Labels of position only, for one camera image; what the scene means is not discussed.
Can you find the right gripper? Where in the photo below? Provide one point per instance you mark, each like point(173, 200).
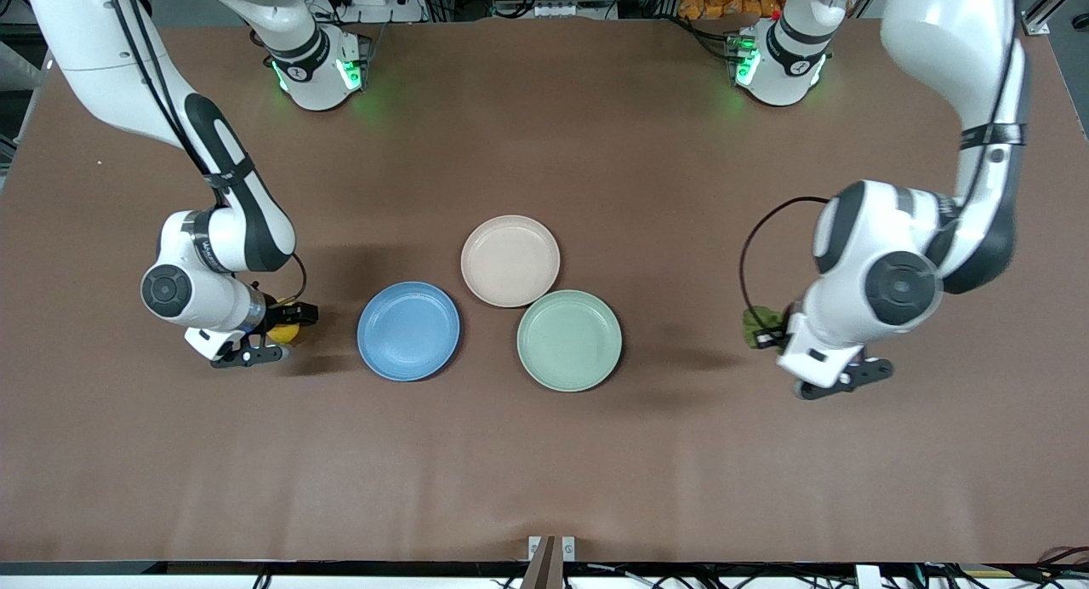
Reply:
point(277, 315)

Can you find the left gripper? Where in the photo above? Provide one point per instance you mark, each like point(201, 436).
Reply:
point(772, 340)

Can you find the yellow lemon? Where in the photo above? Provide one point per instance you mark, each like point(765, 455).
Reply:
point(282, 334)

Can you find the green lettuce leaf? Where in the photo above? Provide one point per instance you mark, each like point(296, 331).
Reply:
point(753, 321)

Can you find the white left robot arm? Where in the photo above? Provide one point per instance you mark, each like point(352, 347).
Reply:
point(936, 27)

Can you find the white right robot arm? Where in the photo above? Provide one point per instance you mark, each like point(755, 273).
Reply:
point(85, 44)

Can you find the blue plate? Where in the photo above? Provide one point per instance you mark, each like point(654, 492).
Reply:
point(408, 332)

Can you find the pale green plate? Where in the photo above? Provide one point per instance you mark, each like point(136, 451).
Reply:
point(568, 340)

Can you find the beige plate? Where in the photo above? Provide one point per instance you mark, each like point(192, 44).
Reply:
point(510, 261)

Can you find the brown table cover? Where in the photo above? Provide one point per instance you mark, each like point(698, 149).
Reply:
point(544, 461)

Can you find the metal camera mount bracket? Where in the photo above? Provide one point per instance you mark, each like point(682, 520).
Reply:
point(551, 563)

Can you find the aluminium frame profile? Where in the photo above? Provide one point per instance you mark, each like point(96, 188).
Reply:
point(1034, 23)

